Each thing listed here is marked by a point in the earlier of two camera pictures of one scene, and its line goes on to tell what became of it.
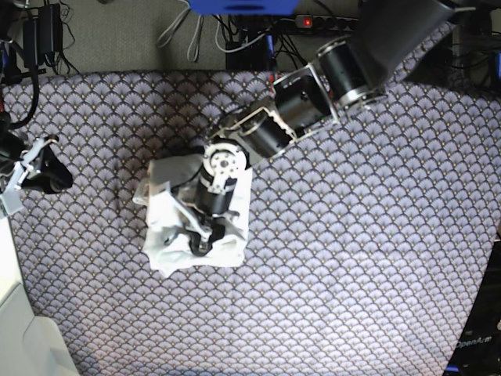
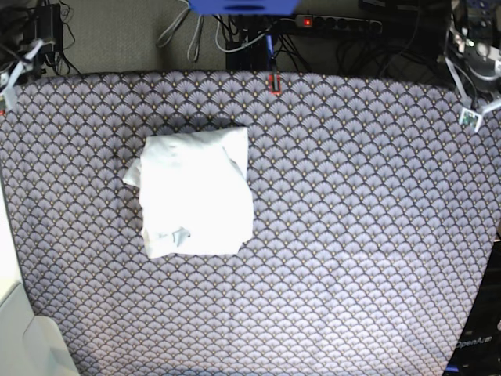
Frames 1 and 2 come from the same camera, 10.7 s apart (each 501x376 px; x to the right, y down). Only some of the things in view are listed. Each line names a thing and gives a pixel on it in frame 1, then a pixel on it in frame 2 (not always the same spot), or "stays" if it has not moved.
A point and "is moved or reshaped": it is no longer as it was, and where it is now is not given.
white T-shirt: x=169 y=211 is moved or reshaped
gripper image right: x=197 y=193 -> x=483 y=64
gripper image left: x=52 y=175 -> x=7 y=83
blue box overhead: x=245 y=7 stays
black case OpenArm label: x=477 y=351 stays
